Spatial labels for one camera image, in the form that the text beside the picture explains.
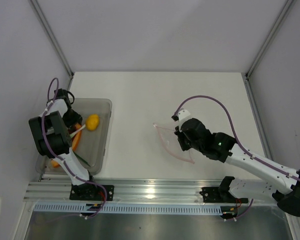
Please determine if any white slotted cable duct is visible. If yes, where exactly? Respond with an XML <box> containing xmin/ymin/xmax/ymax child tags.
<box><xmin>33</xmin><ymin>202</ymin><xmax>223</xmax><ymax>216</ymax></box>

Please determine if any right aluminium frame post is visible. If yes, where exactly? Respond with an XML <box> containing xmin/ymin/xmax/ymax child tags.
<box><xmin>245</xmin><ymin>0</ymin><xmax>297</xmax><ymax>80</ymax></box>

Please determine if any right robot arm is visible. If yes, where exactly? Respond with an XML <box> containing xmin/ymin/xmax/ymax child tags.
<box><xmin>172</xmin><ymin>116</ymin><xmax>300</xmax><ymax>217</ymax></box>

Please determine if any clear zip top bag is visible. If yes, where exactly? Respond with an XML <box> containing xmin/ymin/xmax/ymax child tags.
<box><xmin>153</xmin><ymin>122</ymin><xmax>195</xmax><ymax>164</ymax></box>

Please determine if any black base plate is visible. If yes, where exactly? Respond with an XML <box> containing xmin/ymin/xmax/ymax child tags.
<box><xmin>199</xmin><ymin>186</ymin><xmax>249</xmax><ymax>204</ymax></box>
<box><xmin>69</xmin><ymin>183</ymin><xmax>105</xmax><ymax>201</ymax></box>

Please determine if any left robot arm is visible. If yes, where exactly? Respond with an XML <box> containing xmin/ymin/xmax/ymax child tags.
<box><xmin>28</xmin><ymin>89</ymin><xmax>99</xmax><ymax>200</ymax></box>

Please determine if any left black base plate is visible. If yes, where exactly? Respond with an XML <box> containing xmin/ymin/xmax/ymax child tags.
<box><xmin>69</xmin><ymin>183</ymin><xmax>105</xmax><ymax>201</ymax></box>

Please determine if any left aluminium frame post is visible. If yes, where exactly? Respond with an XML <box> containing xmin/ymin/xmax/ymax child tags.
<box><xmin>28</xmin><ymin>0</ymin><xmax>74</xmax><ymax>79</ymax></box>

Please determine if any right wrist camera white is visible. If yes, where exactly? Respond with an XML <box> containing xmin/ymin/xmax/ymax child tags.
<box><xmin>177</xmin><ymin>109</ymin><xmax>192</xmax><ymax>132</ymax></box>

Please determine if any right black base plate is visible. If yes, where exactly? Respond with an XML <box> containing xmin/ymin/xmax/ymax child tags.
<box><xmin>199</xmin><ymin>186</ymin><xmax>249</xmax><ymax>204</ymax></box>

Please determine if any green onion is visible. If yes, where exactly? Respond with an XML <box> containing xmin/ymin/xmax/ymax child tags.
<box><xmin>70</xmin><ymin>124</ymin><xmax>90</xmax><ymax>167</ymax></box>

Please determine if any aluminium frame post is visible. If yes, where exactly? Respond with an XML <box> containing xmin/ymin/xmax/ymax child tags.
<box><xmin>28</xmin><ymin>0</ymin><xmax>74</xmax><ymax>79</ymax></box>
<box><xmin>245</xmin><ymin>0</ymin><xmax>297</xmax><ymax>80</ymax></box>

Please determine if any yellow lemon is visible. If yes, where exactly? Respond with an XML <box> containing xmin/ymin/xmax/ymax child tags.
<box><xmin>85</xmin><ymin>114</ymin><xmax>100</xmax><ymax>131</ymax></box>

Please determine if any orange papaya slice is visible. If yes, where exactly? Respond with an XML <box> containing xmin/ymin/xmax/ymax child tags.
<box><xmin>50</xmin><ymin>123</ymin><xmax>82</xmax><ymax>168</ymax></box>

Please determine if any aluminium mounting rail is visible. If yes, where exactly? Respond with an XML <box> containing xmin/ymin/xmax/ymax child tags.
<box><xmin>23</xmin><ymin>177</ymin><xmax>297</xmax><ymax>206</ymax></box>

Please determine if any clear plastic bin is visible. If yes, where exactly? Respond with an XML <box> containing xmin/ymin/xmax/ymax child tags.
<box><xmin>37</xmin><ymin>98</ymin><xmax>112</xmax><ymax>175</ymax></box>

